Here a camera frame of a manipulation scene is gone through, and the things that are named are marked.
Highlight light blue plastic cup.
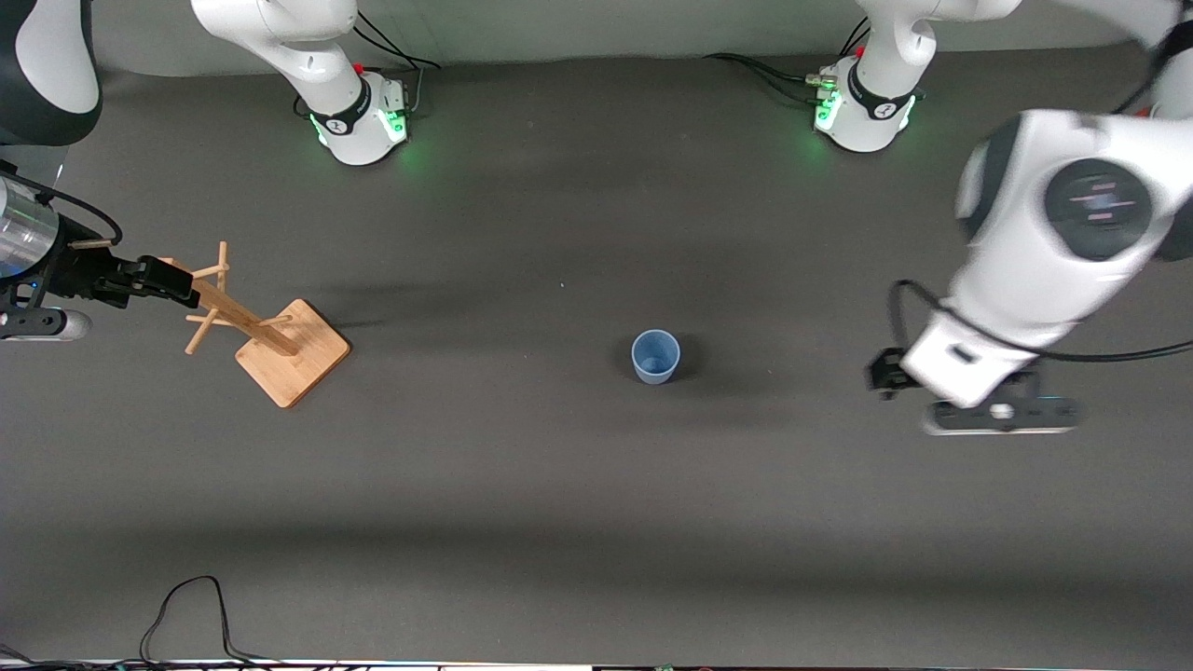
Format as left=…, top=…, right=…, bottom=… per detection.
left=631, top=329, right=682, bottom=386

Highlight wooden cup rack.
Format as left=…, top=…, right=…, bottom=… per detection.
left=158, top=240, right=352, bottom=409

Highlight dark grey table mat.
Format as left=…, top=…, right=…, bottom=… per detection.
left=0, top=33, right=1193, bottom=668

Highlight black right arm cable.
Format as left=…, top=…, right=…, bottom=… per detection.
left=0, top=168, right=124, bottom=248

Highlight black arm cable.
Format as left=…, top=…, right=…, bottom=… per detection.
left=885, top=278, right=1193, bottom=366
left=0, top=168, right=124, bottom=248

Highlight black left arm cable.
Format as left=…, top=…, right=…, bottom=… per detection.
left=885, top=278, right=1193, bottom=366

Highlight black right arm base cables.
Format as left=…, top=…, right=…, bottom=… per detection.
left=352, top=11, right=441, bottom=117

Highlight black arm base cables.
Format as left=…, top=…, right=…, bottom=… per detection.
left=704, top=17, right=872, bottom=105
left=352, top=11, right=441, bottom=117

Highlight thin black looped cable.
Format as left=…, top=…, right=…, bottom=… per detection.
left=140, top=575, right=281, bottom=668

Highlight black left arm base cables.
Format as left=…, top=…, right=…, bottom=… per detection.
left=704, top=17, right=872, bottom=105

